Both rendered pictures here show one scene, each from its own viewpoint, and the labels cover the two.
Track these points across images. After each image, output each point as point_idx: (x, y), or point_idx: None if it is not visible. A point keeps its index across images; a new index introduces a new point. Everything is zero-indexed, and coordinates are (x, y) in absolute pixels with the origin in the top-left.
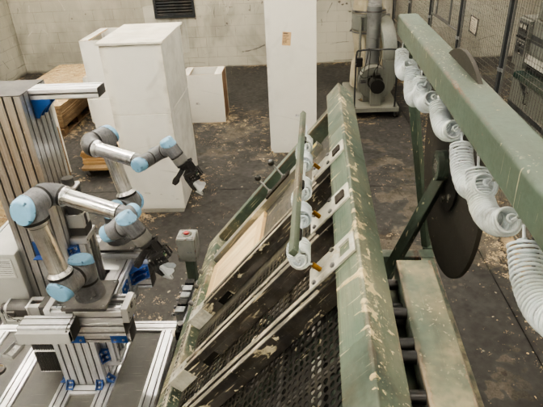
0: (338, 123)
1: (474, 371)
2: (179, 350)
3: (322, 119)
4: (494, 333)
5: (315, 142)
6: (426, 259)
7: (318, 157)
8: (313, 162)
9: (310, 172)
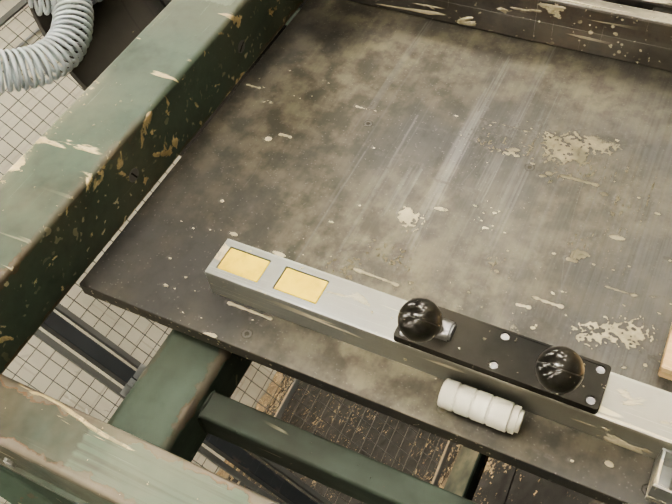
0: (171, 18)
1: None
2: None
3: (51, 397)
4: None
5: (213, 270)
6: None
7: (275, 241)
8: (305, 248)
9: (352, 210)
